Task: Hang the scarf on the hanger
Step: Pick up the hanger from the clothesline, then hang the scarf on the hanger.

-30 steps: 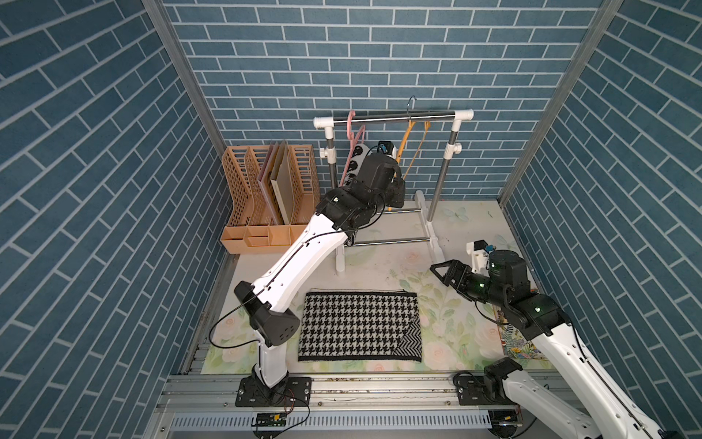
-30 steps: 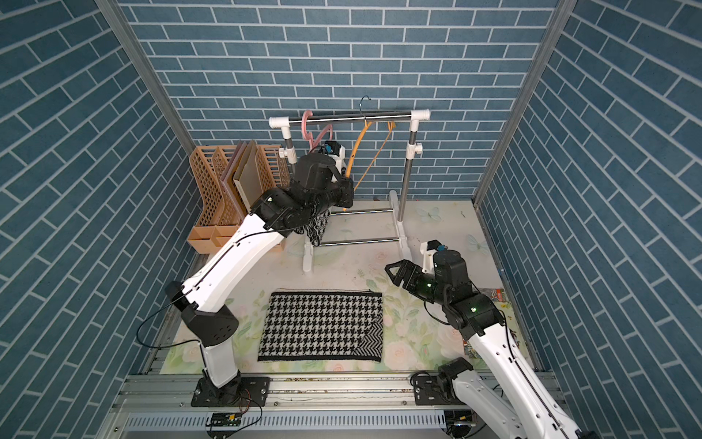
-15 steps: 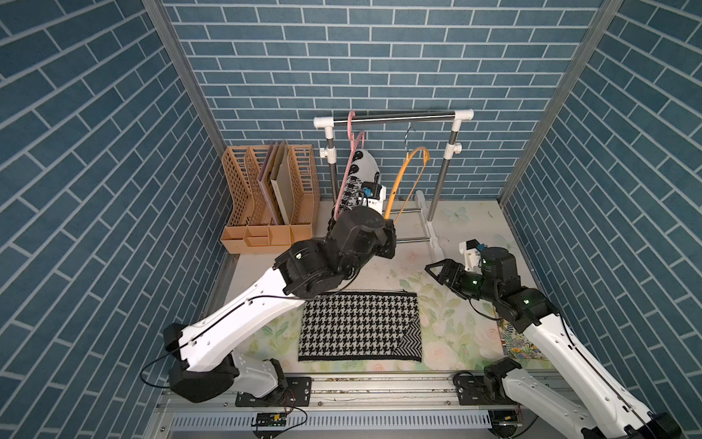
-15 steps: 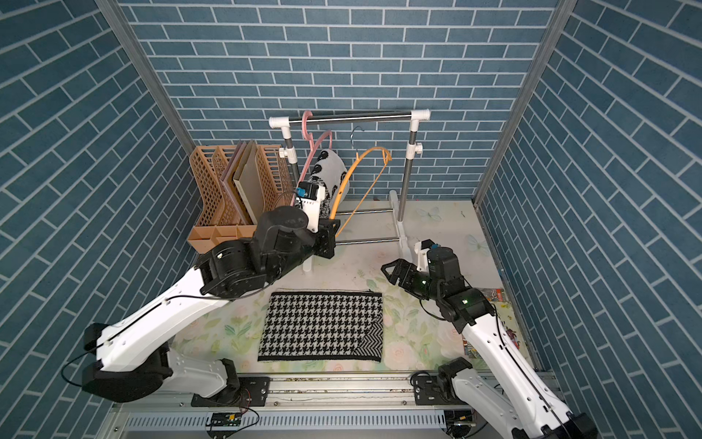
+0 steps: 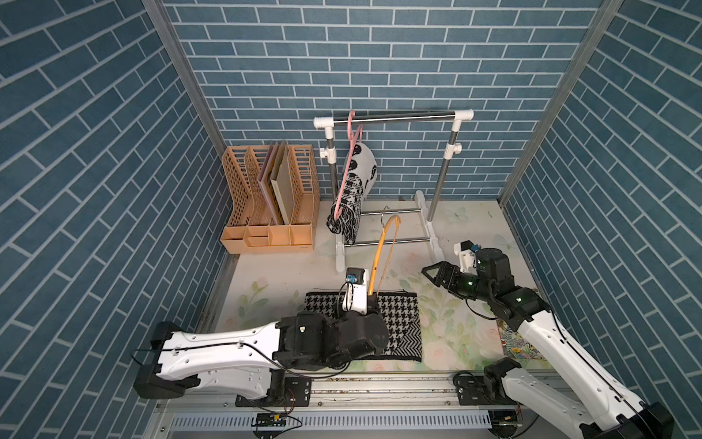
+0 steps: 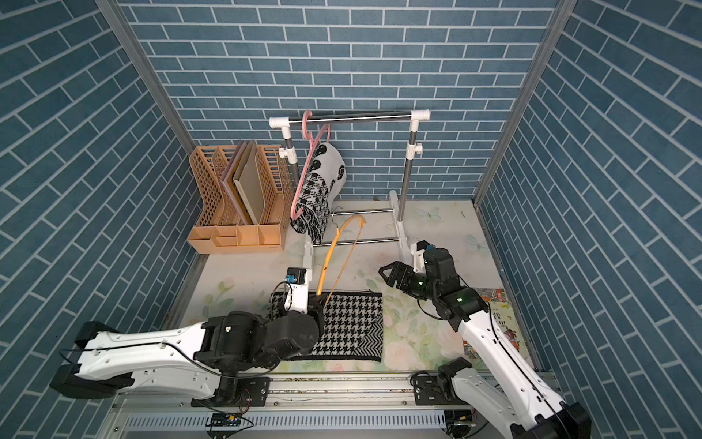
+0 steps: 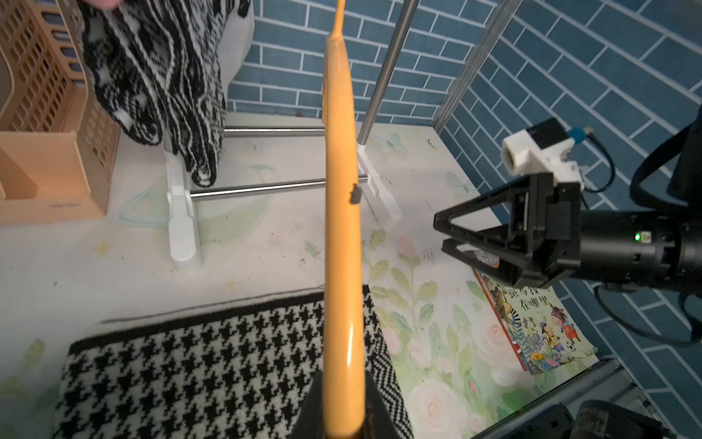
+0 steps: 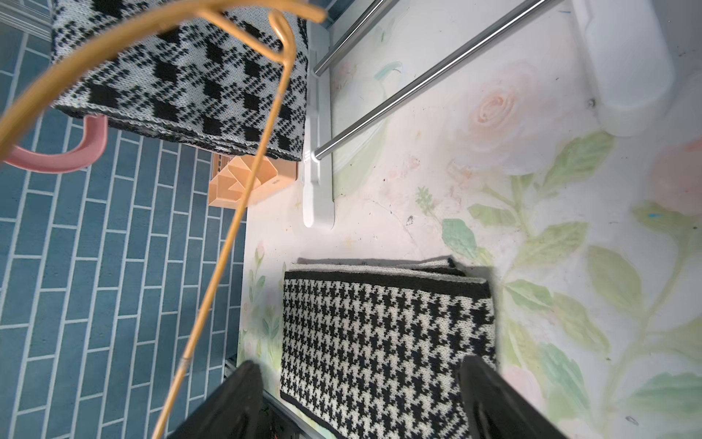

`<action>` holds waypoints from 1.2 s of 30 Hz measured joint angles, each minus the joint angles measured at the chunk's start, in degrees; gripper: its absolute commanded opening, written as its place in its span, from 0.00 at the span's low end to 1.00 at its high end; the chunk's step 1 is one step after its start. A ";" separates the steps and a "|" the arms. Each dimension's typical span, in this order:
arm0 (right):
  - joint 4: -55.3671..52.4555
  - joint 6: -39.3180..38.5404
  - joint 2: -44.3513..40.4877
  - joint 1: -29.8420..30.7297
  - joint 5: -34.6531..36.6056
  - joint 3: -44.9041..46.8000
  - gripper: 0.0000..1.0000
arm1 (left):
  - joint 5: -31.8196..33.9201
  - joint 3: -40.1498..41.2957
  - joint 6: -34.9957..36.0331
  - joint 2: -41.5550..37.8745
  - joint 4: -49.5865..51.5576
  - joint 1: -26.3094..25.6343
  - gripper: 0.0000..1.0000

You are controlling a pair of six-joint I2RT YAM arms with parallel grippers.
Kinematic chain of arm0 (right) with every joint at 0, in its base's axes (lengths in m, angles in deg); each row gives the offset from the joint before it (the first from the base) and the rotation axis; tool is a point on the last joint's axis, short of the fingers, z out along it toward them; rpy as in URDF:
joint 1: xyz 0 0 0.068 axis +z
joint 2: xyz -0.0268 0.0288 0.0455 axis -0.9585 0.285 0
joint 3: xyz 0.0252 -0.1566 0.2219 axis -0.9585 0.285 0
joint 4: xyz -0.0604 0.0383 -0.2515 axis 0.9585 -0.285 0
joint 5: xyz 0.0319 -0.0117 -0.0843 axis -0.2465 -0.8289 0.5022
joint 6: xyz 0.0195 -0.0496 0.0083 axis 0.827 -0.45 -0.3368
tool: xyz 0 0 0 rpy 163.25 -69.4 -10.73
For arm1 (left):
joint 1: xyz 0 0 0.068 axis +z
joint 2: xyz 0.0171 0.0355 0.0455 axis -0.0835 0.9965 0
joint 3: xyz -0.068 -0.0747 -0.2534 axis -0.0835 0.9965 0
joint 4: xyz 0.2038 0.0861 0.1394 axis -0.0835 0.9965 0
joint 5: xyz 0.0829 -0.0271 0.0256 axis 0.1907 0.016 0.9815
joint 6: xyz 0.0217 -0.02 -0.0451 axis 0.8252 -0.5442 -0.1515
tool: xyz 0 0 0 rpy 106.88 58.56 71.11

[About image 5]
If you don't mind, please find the beige folder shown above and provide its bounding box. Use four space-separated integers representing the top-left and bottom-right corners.
270 142 294 225

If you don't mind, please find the pink plastic hanger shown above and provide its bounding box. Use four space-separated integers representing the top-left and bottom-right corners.
333 110 363 220

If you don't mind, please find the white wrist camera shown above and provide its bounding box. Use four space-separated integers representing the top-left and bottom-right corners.
453 240 481 274
340 267 369 315

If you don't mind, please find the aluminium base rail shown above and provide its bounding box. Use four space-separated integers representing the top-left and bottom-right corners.
144 371 577 438

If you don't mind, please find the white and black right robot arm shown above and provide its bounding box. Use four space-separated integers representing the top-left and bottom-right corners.
422 241 675 438

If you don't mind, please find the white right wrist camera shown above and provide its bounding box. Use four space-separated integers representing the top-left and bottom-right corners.
453 240 481 274

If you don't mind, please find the right green circuit board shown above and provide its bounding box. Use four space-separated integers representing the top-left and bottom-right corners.
488 409 522 438

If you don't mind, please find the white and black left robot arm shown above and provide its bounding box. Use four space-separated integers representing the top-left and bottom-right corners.
133 311 389 400

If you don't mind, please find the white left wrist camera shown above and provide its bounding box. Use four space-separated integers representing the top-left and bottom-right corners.
340 267 369 315

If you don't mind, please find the black white houndstooth scarf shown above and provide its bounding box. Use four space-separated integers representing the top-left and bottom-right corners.
305 290 422 362

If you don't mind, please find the white and steel clothes rack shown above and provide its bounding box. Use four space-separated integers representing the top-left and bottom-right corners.
312 109 475 263

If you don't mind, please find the black white smiley scarf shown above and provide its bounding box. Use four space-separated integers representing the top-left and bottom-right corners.
327 143 378 245

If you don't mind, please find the yellow wooden hanger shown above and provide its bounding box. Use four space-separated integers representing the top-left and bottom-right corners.
367 207 401 298

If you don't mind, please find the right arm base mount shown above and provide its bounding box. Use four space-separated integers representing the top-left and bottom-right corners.
452 371 518 406

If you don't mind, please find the floral table mat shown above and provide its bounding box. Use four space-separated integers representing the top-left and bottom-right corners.
216 200 537 373

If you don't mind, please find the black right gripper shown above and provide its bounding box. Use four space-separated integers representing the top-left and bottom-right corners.
421 260 491 303

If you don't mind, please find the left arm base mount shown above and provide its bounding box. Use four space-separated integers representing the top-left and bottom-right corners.
235 371 313 408

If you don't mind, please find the purple folder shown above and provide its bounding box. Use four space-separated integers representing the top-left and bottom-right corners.
258 144 283 225

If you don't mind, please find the colourful floral booklet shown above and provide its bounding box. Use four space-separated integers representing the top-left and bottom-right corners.
497 320 546 360

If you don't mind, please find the green circuit board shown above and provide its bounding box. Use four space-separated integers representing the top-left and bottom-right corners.
488 409 522 438
252 412 288 430

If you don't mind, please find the left green circuit board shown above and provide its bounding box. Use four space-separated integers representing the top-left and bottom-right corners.
252 412 288 430

